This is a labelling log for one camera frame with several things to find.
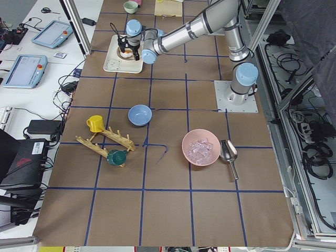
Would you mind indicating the fried egg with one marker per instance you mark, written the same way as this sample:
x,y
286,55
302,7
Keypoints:
x,y
126,52

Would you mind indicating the blue bowl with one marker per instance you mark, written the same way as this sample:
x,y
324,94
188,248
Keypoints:
x,y
140,115

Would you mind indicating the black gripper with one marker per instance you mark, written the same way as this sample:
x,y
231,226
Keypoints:
x,y
134,46

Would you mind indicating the teach pendant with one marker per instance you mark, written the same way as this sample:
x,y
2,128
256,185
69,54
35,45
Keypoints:
x,y
53,35
26,71

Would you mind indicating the dark green cup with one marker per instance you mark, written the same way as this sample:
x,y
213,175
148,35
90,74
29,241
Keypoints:
x,y
117,157

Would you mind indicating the cream bear tray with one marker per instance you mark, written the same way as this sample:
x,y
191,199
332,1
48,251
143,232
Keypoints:
x,y
113,63

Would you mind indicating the wooden cutting board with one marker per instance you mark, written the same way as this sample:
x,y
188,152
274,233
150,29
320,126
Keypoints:
x,y
168,8

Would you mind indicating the black laptop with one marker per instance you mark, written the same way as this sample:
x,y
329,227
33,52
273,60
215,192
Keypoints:
x,y
22,168

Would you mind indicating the pink cloth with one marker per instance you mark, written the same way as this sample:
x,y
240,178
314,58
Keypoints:
x,y
139,2

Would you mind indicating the yellow cup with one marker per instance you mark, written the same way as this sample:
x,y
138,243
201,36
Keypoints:
x,y
95,123

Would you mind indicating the large black power brick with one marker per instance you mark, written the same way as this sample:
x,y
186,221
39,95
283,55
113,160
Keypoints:
x,y
43,127

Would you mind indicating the green bowl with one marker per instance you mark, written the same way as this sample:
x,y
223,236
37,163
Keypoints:
x,y
130,7

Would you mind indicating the pink bowl with ice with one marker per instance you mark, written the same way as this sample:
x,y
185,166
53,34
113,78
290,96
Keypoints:
x,y
201,147

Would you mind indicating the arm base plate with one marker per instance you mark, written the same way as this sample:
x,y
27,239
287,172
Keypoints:
x,y
228,101

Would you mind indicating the near teach pendant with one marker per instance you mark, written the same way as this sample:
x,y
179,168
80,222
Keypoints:
x,y
26,71

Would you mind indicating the metal scoop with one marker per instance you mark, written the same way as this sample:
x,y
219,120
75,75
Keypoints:
x,y
229,154

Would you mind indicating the black power adapter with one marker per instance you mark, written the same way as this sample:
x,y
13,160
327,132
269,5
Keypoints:
x,y
88,21

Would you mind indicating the far teach pendant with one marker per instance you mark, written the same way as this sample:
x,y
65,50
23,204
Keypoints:
x,y
53,35

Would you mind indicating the cream round plate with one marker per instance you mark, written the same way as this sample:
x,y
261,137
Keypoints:
x,y
123,56

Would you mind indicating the scissors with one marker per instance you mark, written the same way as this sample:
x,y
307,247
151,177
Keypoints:
x,y
47,10

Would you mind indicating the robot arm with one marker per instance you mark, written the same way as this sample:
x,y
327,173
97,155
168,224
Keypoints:
x,y
147,44

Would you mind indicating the aluminium frame post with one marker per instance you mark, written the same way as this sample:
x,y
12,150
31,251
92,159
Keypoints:
x,y
76,24

